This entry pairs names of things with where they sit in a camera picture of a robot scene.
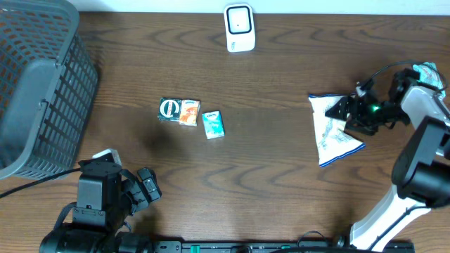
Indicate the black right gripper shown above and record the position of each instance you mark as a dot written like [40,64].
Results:
[357,113]

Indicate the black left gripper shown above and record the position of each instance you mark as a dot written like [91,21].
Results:
[139,190]

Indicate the cream wipes pack blue edges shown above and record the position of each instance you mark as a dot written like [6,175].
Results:
[331,140]

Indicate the green soft wipes pack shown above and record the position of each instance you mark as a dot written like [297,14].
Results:
[428,74]

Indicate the black healing ointment box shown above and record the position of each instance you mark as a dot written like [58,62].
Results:
[169,110]

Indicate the orange tissue pack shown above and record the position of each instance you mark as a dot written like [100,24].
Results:
[189,112]

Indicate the teal white Kleenex tissue pack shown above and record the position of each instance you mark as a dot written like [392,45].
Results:
[213,124]

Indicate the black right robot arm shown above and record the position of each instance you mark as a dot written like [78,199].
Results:
[420,183]

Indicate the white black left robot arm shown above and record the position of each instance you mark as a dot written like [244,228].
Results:
[107,195]

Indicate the white barcode scanner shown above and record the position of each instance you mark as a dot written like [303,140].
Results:
[240,28]

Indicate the grey plastic mesh basket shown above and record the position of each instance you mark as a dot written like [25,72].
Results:
[48,86]

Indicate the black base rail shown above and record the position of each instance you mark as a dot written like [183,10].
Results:
[249,247]

